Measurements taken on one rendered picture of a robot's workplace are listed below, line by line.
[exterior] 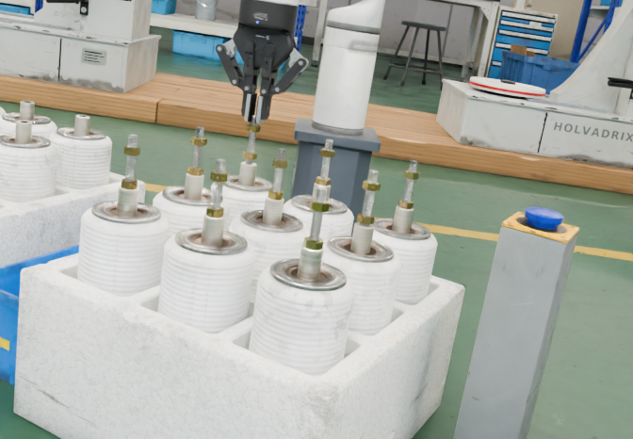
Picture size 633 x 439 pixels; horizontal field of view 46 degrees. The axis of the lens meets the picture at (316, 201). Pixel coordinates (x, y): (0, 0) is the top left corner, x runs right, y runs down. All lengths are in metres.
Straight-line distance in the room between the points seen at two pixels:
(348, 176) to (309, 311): 0.59
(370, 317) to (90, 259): 0.31
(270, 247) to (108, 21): 2.14
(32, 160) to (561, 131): 2.17
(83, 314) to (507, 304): 0.45
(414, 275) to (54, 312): 0.42
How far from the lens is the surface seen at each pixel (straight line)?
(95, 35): 2.92
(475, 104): 2.83
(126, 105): 2.77
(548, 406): 1.17
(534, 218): 0.82
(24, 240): 1.10
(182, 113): 2.74
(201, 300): 0.76
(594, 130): 2.96
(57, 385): 0.89
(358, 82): 1.26
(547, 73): 5.31
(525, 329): 0.84
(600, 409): 1.21
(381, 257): 0.81
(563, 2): 7.21
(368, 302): 0.81
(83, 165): 1.20
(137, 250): 0.82
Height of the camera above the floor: 0.51
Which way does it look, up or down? 15 degrees down
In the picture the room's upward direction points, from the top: 9 degrees clockwise
